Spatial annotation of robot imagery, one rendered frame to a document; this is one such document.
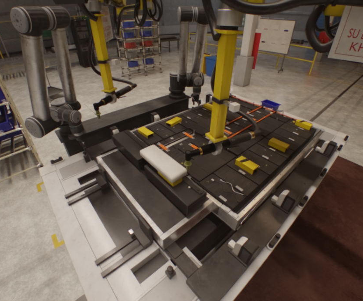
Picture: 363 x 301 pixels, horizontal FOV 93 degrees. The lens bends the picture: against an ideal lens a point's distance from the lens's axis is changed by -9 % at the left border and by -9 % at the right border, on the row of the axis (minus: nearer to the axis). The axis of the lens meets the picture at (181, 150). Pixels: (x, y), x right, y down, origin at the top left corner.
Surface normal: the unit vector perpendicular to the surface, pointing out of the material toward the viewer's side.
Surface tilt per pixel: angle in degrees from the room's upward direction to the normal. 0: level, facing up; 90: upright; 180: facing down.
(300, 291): 0
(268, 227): 0
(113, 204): 0
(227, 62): 90
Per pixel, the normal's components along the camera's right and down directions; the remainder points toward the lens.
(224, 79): 0.44, 0.53
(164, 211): 0.00, -0.81
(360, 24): -0.43, 0.54
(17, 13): -0.24, 0.48
